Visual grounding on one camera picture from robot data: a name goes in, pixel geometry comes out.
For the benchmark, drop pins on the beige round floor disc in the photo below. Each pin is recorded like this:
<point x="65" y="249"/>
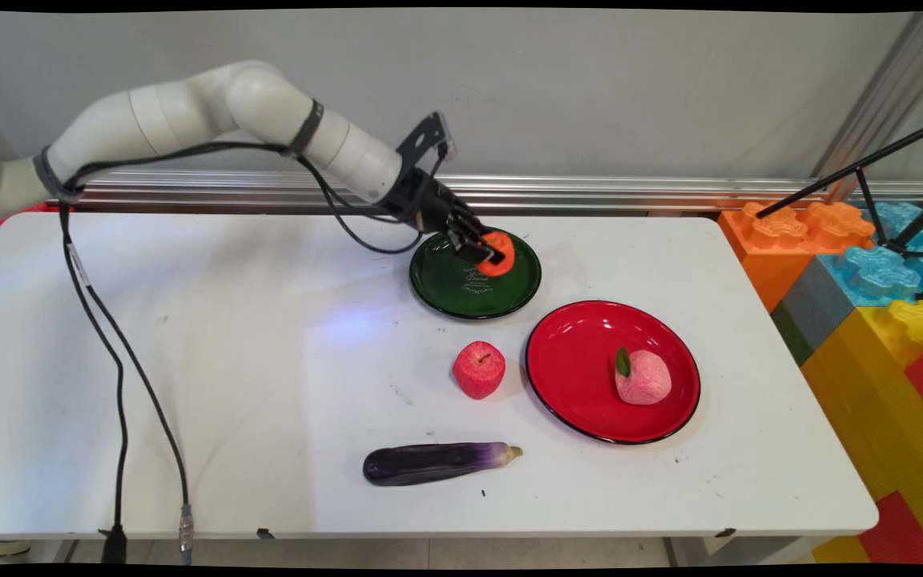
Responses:
<point x="5" y="548"/>

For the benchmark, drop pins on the pink toy peach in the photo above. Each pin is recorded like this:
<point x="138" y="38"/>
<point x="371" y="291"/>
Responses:
<point x="644" y="378"/>

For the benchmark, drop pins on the yellow giant building block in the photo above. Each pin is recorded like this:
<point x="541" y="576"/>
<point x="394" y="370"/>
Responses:
<point x="878" y="401"/>

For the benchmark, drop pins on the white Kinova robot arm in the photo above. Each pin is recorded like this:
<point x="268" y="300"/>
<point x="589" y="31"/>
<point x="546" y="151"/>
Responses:
<point x="189" y="104"/>

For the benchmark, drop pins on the red round plate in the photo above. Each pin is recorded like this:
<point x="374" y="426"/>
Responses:
<point x="574" y="369"/>

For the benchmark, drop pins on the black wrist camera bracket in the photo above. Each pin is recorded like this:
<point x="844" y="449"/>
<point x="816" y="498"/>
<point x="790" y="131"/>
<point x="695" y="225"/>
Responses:
<point x="423" y="140"/>

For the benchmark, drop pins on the aluminium rail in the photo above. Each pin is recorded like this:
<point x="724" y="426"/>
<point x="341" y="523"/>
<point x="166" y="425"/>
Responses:
<point x="590" y="192"/>

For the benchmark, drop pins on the green round plate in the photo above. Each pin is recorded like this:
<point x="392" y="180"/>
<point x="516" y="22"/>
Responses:
<point x="453" y="288"/>

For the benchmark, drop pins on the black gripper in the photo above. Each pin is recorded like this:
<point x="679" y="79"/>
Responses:
<point x="429" y="200"/>

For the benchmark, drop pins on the black tripod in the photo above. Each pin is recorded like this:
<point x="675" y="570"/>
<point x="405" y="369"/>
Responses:
<point x="862" y="167"/>

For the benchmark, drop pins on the blue giant building block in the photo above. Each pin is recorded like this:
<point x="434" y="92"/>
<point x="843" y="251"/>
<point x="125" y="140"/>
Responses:
<point x="878" y="272"/>

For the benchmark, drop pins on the red toy apple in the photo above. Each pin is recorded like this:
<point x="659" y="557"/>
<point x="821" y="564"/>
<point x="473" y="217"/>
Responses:
<point x="479" y="370"/>

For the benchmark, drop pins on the grey giant building block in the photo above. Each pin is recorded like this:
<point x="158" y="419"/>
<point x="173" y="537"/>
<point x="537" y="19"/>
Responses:
<point x="818" y="300"/>

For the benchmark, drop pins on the orange toy persimmon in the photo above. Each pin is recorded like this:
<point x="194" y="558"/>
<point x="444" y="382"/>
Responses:
<point x="504" y="256"/>

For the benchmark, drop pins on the orange giant building block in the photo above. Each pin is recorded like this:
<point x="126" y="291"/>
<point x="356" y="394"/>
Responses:
<point x="774" y="248"/>

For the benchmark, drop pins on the purple toy eggplant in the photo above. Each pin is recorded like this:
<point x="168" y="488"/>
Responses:
<point x="437" y="463"/>

